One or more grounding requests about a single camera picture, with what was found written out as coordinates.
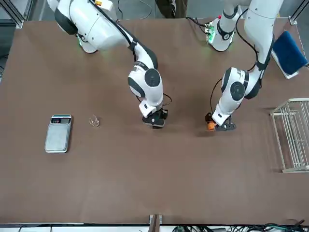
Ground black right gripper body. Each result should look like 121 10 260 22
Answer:
141 111 167 129

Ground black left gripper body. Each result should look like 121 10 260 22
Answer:
215 116 237 131

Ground orange button box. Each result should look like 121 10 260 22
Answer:
205 113 216 131

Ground clear measuring cup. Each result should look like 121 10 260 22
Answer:
88 115 101 128

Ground white electronic scale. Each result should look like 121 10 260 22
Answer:
44 114 72 154

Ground white control box orange label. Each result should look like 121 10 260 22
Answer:
93 0 113 12

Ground green circuit board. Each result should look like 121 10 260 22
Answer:
204 21 216 44

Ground blue cloth-covered clear stand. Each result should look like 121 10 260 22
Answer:
270 30 309 80

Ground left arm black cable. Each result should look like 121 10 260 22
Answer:
210 7 276 112

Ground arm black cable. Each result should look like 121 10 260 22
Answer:
210 7 276 112
90 0 173 107

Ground white wire rack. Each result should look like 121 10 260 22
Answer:
269 98 309 174

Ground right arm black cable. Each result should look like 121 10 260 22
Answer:
90 0 173 107

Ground aluminium frame post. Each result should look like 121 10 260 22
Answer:
148 214 163 232
289 0 306 25
0 0 25 29

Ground tangled black cables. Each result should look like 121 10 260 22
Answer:
173 218 307 232

